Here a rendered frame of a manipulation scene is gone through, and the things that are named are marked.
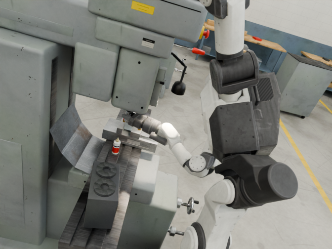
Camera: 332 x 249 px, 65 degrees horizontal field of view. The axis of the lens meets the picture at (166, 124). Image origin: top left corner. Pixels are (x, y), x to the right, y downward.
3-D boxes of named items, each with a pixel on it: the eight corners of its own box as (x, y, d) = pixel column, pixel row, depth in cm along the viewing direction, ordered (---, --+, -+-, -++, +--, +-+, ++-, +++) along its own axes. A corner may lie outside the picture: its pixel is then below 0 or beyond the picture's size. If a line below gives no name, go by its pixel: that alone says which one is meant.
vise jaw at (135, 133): (143, 126, 173) (144, 122, 171) (139, 139, 160) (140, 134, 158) (134, 124, 173) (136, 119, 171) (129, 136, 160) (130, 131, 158)
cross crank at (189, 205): (193, 205, 185) (198, 194, 178) (193, 219, 175) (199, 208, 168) (172, 200, 183) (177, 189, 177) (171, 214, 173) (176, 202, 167)
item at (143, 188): (155, 167, 184) (160, 154, 177) (149, 206, 154) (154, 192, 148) (86, 149, 180) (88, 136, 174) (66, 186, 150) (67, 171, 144)
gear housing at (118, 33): (171, 46, 133) (177, 26, 128) (168, 61, 113) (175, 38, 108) (108, 27, 131) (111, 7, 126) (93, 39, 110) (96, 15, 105)
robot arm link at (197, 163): (213, 183, 125) (228, 142, 132) (210, 176, 114) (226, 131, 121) (191, 175, 130) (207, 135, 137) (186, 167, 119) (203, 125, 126)
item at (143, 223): (159, 226, 215) (180, 175, 184) (154, 264, 188) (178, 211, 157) (62, 203, 209) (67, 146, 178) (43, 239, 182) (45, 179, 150)
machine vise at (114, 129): (157, 140, 177) (161, 127, 172) (154, 153, 165) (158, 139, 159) (108, 125, 176) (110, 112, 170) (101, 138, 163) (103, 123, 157)
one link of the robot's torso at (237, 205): (274, 204, 90) (267, 171, 95) (242, 206, 85) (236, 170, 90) (251, 208, 101) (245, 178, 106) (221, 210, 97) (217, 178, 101)
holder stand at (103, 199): (114, 190, 131) (120, 161, 121) (111, 229, 113) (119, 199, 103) (89, 188, 128) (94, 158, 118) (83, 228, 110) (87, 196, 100)
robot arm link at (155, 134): (157, 116, 138) (176, 125, 135) (155, 129, 146) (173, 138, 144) (146, 130, 131) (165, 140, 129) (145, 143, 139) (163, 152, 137)
